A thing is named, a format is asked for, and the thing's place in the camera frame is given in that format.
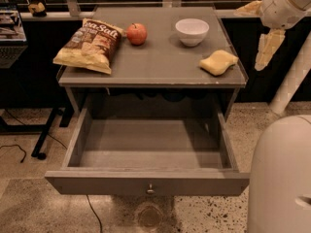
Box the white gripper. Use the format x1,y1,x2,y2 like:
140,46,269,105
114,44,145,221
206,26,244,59
234,0,308,71

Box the yellow sponge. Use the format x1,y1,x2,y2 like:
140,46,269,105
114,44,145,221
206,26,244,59
199,50,239,76

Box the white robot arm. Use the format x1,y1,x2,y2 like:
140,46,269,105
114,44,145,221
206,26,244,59
237,0,311,233

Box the grey cabinet with top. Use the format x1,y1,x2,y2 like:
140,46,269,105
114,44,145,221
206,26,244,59
59,7,248,115

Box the metal drawer knob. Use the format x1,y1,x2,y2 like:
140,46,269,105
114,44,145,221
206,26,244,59
146,183,156,195

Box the open grey top drawer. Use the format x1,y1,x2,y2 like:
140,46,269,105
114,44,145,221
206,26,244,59
45,94,249,196

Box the white ceramic bowl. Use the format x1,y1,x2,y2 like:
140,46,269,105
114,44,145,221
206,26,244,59
175,18,209,47

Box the red apple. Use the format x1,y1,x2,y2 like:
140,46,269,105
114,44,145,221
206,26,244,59
126,23,147,46

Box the sea salt chips bag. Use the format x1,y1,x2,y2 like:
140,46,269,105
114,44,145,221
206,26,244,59
53,18,124,75

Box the small yellow black object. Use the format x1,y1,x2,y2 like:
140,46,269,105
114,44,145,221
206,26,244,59
28,2,47,17

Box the black desk with legs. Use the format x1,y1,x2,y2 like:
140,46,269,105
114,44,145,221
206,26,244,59
0,20,82,160

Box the laptop on left desk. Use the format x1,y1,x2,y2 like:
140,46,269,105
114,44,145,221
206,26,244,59
0,3,28,69

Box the black cable under drawer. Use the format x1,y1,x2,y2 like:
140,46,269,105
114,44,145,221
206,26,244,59
85,195,104,233

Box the black floor cable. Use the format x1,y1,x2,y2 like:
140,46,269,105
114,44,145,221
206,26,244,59
0,144,28,164

